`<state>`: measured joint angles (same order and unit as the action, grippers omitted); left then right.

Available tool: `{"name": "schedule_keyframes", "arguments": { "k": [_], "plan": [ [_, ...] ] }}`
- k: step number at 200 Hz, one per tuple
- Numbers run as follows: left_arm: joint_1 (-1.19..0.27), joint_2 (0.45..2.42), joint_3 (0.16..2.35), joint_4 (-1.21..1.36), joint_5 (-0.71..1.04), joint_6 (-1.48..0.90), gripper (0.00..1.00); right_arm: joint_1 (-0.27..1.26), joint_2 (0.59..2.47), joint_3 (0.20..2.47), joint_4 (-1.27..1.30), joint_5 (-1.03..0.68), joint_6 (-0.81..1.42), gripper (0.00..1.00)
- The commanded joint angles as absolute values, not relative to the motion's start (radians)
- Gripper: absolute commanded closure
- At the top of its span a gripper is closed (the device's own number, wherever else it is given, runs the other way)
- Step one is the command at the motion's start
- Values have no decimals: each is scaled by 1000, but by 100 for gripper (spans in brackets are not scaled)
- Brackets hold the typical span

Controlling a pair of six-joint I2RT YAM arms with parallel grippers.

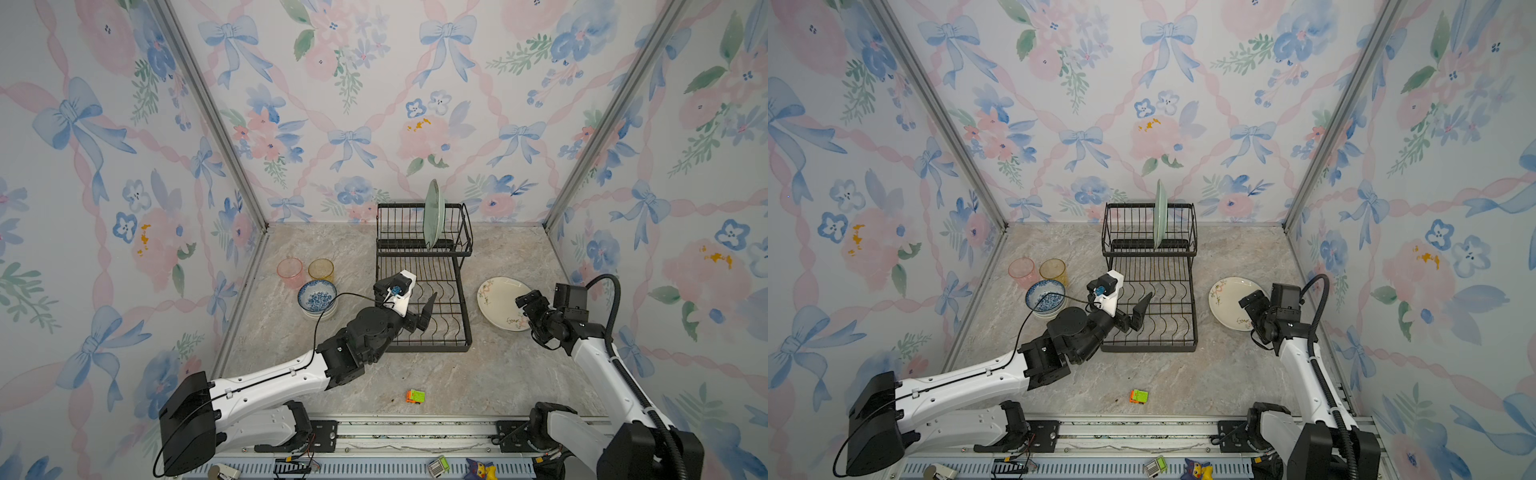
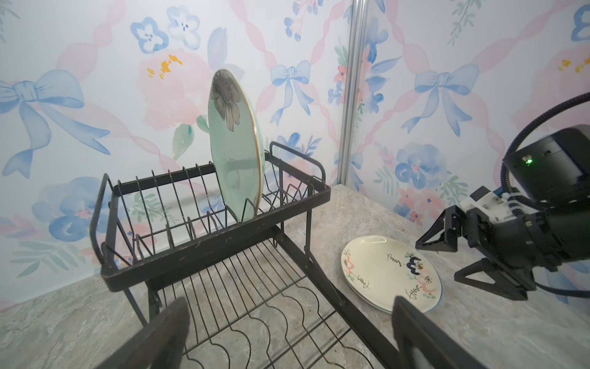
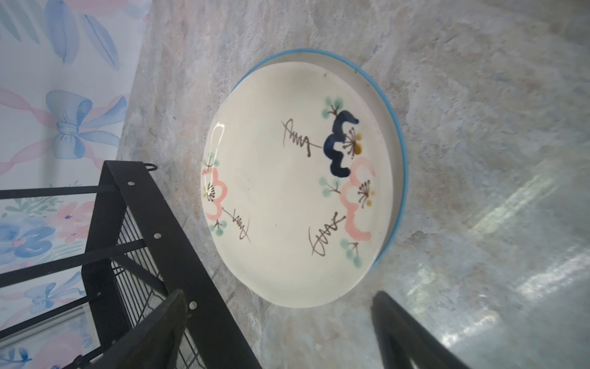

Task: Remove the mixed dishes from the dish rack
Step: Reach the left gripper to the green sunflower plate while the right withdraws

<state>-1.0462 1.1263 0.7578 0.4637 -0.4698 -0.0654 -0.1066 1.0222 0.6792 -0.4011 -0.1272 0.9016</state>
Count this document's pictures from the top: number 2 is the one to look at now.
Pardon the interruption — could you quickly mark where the black wire dish rack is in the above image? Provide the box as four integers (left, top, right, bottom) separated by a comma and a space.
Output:
89, 142, 399, 368

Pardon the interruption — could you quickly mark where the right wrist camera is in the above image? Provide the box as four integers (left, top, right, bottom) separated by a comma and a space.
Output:
459, 186, 527, 232

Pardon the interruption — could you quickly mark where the cream plate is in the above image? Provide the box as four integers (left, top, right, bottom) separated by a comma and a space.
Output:
340, 235, 442, 286

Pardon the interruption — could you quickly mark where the green plate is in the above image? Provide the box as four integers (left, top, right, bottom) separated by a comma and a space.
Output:
207, 69, 264, 222

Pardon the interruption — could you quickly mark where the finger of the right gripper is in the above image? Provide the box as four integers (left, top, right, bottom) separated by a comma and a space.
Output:
454, 258, 536, 301
415, 205, 466, 252

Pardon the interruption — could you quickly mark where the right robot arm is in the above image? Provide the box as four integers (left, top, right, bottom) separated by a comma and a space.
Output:
416, 125, 589, 301

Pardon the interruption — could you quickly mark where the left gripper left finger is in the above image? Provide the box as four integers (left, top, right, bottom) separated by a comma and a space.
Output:
98, 298, 190, 368

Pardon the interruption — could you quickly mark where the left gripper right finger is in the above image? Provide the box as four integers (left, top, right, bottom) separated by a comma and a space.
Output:
392, 296, 484, 368

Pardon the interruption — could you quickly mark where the black corrugated cable hose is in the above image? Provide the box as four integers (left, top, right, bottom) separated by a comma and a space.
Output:
499, 91, 590, 298

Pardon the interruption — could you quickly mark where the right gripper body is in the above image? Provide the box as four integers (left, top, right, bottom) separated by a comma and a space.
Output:
462, 208, 560, 272

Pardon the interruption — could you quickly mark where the white plate with blue rim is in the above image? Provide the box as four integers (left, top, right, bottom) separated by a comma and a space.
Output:
345, 277, 443, 313

